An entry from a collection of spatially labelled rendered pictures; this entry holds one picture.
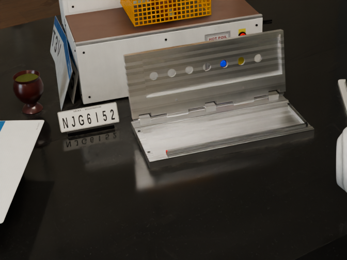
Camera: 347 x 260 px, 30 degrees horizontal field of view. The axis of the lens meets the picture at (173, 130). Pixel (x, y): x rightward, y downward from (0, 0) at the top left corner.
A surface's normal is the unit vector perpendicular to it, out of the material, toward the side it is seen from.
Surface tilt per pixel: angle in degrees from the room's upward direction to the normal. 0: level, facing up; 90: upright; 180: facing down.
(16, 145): 0
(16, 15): 0
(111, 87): 90
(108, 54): 90
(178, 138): 0
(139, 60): 79
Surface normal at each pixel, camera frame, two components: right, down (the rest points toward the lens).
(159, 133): -0.04, -0.85
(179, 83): 0.26, 0.32
